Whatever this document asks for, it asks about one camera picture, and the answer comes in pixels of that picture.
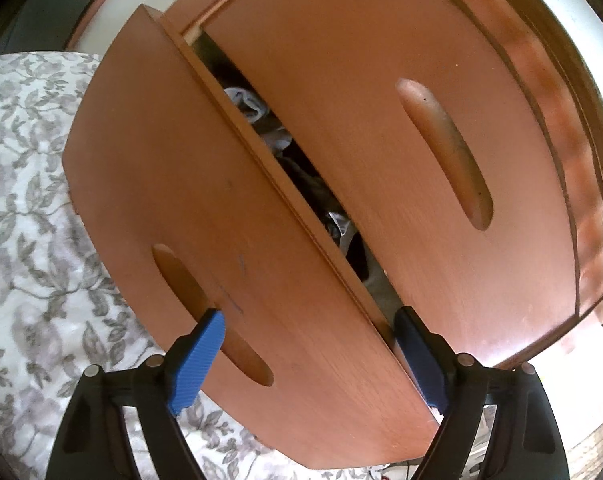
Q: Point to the grey floral bed sheet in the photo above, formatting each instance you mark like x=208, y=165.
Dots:
x=59, y=310

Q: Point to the clothes inside drawer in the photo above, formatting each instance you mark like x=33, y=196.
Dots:
x=308, y=181

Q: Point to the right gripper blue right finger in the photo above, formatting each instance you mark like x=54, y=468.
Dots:
x=428, y=356

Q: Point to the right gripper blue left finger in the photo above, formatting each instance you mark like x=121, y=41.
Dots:
x=190, y=358

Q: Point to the wooden drawer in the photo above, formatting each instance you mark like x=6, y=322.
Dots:
x=188, y=209
x=329, y=69

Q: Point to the wooden nightstand cabinet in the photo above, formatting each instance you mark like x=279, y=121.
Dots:
x=536, y=50

